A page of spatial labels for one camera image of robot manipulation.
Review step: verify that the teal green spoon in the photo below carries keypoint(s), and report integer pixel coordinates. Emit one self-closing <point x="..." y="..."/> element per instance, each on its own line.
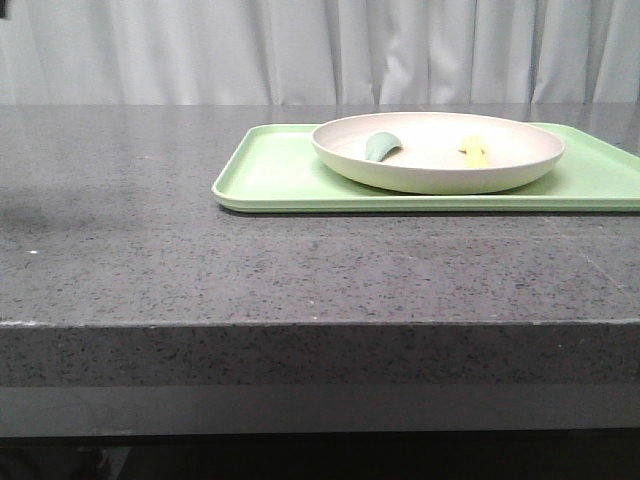
<point x="380" y="145"/>

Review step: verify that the white pleated curtain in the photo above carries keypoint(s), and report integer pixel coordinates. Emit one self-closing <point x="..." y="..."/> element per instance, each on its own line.
<point x="318" y="52"/>

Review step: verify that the beige round plate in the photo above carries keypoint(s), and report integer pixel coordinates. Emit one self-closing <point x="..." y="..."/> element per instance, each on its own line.
<point x="429" y="161"/>

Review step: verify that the yellow plastic fork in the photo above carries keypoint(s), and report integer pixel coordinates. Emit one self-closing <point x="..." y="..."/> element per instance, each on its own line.
<point x="473" y="148"/>

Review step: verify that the light green serving tray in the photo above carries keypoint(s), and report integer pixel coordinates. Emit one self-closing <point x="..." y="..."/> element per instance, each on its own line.
<point x="275" y="170"/>

